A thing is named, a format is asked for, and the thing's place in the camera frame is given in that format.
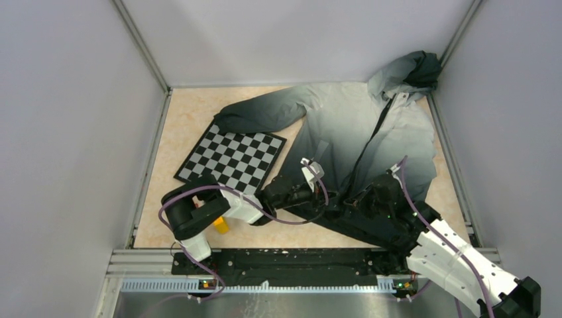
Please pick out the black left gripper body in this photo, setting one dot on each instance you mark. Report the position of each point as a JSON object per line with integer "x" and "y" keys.
{"x": 302, "y": 194}

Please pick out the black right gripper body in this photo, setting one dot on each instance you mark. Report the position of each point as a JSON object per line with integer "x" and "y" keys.
{"x": 367, "y": 201}

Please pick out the grey gradient hooded jacket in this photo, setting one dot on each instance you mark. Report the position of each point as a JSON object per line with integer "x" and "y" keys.
{"x": 355, "y": 131}

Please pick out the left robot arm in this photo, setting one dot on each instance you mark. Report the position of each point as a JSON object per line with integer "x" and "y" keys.
{"x": 189, "y": 209}

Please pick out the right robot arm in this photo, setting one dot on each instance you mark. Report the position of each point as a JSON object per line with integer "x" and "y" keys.
{"x": 416, "y": 232}

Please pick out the black white checkerboard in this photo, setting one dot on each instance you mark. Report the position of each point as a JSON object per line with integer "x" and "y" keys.
{"x": 239, "y": 161}

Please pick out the yellow block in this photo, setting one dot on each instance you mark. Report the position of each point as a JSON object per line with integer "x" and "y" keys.
{"x": 221, "y": 225}

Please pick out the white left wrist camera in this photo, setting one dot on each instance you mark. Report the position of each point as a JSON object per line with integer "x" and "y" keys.
{"x": 313, "y": 173}

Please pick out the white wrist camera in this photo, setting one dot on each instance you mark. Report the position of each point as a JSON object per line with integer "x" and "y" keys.
{"x": 313, "y": 173}
{"x": 396, "y": 170}

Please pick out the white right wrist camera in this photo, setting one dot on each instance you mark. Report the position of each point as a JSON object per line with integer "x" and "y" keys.
{"x": 396, "y": 170}

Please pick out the grey cable duct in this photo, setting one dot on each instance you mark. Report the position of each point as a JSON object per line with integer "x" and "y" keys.
{"x": 190, "y": 285}

